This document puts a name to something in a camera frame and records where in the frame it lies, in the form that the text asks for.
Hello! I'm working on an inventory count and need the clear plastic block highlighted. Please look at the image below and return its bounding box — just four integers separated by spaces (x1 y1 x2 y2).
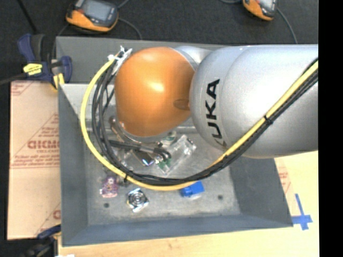
163 134 198 177

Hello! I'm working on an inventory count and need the silver square metal piece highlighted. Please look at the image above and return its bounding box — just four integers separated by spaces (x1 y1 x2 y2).
126 187 150 213

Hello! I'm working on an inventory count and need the purple packet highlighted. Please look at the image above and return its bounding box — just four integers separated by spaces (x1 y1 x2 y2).
99 176 120 199

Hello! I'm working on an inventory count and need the blue toy block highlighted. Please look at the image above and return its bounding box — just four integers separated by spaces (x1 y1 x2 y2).
180 181 205 198

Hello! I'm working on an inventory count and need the grey metal bin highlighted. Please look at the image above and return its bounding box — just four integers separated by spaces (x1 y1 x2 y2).
55 36 294 247

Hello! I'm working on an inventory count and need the brown cardboard board red print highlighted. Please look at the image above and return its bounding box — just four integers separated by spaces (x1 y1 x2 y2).
6 80 63 240

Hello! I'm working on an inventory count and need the black cylinder on white bracket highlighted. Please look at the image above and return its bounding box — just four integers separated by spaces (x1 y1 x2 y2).
108 139 173 160

